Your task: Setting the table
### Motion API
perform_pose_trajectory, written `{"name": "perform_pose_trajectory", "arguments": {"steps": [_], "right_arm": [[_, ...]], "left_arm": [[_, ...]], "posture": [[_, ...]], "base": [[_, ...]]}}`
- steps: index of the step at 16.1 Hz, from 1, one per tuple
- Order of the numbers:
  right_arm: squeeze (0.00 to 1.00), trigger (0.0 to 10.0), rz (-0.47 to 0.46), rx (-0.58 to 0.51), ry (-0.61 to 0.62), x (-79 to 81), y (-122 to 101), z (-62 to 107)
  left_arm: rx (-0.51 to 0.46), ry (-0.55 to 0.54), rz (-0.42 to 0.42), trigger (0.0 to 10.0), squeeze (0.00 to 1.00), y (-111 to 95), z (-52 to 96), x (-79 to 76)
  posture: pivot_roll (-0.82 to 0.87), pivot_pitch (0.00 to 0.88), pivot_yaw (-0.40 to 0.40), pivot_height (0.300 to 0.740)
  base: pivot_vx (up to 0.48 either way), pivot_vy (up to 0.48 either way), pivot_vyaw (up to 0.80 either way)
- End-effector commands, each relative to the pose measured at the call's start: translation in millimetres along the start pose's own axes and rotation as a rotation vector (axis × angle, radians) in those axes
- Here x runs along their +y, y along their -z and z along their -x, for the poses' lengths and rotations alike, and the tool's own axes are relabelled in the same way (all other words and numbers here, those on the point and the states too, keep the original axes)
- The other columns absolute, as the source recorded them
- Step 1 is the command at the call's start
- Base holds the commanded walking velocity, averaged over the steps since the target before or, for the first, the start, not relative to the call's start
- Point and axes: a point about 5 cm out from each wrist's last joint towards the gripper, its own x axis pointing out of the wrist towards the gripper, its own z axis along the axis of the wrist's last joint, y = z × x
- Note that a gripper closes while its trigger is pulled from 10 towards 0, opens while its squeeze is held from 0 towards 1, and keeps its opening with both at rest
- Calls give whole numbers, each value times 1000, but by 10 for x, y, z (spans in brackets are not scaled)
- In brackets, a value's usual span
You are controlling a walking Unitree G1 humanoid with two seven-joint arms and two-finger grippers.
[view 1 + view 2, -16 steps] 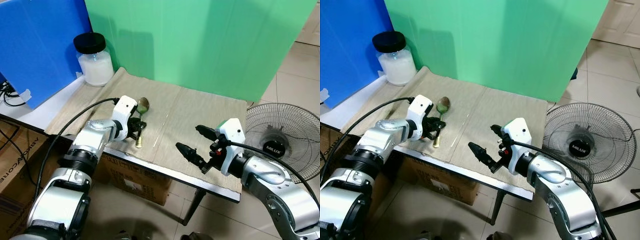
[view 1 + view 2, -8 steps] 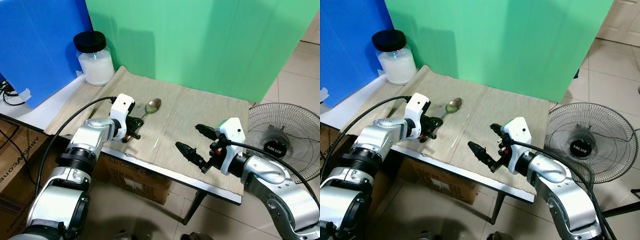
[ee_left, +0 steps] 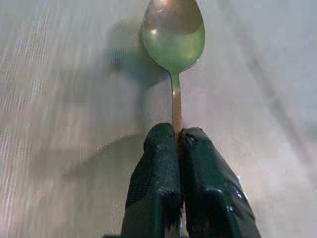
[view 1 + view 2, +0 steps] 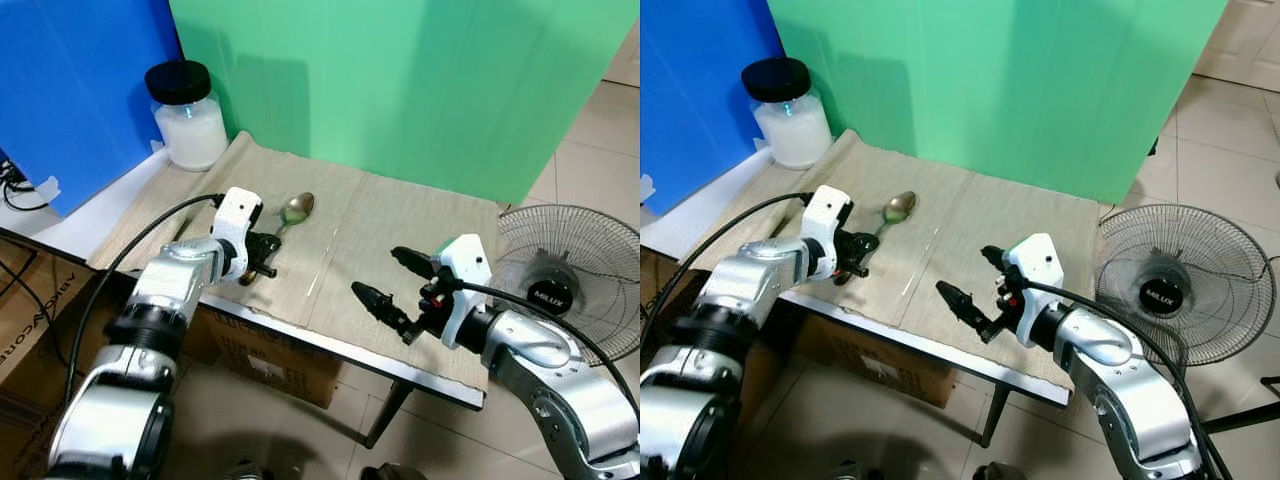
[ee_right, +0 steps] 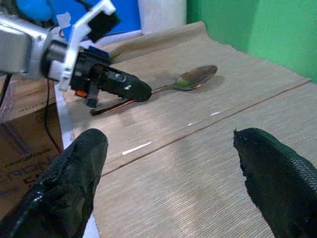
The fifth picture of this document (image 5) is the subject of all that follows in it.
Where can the brown printed cardboard box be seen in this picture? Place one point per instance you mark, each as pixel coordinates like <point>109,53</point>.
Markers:
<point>22,158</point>

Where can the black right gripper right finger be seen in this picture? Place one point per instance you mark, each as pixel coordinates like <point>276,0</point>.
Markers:
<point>280,178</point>

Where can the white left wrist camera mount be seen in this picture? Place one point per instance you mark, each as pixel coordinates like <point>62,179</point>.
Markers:
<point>74,47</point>

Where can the blue panel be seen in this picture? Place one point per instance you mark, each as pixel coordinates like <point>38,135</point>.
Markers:
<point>128,15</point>

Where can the beige woven placemat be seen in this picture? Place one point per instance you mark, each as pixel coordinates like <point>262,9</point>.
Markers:
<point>210,49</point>
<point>210,186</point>

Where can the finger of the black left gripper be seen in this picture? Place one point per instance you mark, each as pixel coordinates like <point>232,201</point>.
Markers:
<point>128,86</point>

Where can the blue round object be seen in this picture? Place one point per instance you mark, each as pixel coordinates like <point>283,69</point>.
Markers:
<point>34,8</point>

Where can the metal spoon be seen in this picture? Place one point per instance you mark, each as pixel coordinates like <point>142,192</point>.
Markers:
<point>195,77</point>

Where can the white cylinder roll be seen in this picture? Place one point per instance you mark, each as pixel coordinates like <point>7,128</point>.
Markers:
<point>161,15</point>

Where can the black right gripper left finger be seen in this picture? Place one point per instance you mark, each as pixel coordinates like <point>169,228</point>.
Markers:
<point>62,188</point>

